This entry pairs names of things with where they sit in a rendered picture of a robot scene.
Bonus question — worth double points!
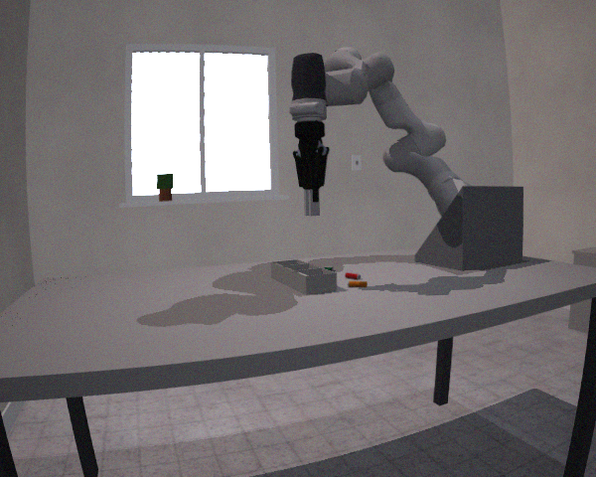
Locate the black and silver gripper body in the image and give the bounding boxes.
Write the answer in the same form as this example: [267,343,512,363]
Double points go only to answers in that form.
[295,120,325,158]

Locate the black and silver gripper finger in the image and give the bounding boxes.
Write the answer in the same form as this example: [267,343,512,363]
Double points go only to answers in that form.
[305,141,330,216]
[293,145,309,216]

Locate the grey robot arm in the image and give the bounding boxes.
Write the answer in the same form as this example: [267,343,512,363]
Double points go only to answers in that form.
[289,47,472,217]

